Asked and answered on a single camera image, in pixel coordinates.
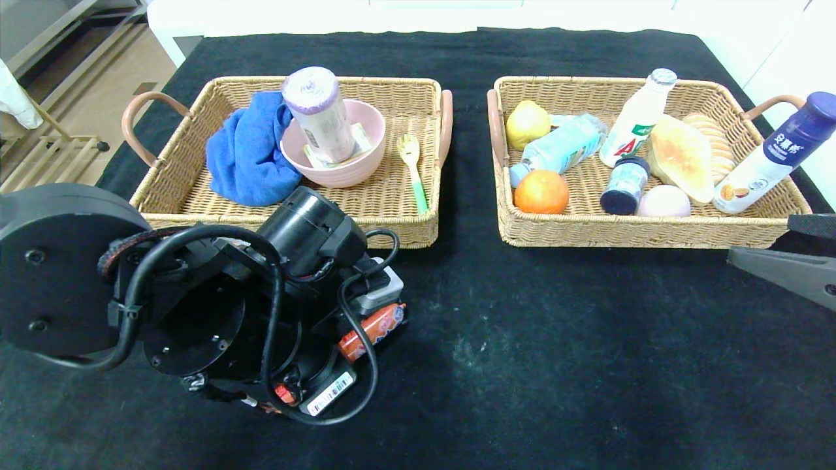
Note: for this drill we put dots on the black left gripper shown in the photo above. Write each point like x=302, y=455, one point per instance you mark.
x=331, y=393

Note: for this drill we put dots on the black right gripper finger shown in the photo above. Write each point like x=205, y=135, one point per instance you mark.
x=797, y=274
x=816, y=225

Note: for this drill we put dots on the orange sausage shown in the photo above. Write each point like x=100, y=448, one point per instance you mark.
x=382, y=323

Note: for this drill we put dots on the croissant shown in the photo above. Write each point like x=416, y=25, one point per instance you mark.
x=682, y=160

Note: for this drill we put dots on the pale pink round bun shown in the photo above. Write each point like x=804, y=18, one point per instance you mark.
x=663, y=202

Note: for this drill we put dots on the white milk bottle green label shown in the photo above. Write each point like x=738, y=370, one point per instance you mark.
x=637, y=124

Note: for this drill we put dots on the purple garbage bag roll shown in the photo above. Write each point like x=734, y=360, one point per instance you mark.
x=320, y=114

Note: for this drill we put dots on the yellow lemon toy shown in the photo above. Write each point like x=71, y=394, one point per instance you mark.
x=528, y=124

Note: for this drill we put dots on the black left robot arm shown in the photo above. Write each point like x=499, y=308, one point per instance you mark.
x=59, y=267

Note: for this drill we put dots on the white bottle with blue cap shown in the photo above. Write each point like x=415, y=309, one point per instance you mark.
x=764, y=163

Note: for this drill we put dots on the striped long bread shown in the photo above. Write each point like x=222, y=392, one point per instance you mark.
x=722, y=150

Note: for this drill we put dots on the small dark blue jar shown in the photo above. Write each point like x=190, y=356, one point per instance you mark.
x=625, y=186

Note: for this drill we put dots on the blue cloth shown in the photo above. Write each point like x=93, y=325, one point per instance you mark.
x=248, y=156

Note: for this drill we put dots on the white card box blue logo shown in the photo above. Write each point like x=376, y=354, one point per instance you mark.
x=361, y=140

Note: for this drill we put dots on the water bottle light blue label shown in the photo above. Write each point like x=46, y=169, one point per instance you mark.
x=565, y=147

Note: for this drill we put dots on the pink bowl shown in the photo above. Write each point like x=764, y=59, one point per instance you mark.
x=366, y=130

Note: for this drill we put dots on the orange fruit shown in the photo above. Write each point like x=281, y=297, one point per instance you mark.
x=541, y=194

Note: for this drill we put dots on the wooden rolling rack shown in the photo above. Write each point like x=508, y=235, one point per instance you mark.
x=65, y=153

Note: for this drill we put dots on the white table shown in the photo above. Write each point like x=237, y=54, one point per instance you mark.
x=294, y=16

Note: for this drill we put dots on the white hanging cloth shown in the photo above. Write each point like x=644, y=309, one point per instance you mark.
x=16, y=98

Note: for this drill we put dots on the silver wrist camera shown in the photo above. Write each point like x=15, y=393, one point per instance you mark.
x=382, y=290

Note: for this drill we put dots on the grey metal shelf frame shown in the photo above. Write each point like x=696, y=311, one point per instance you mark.
x=39, y=19

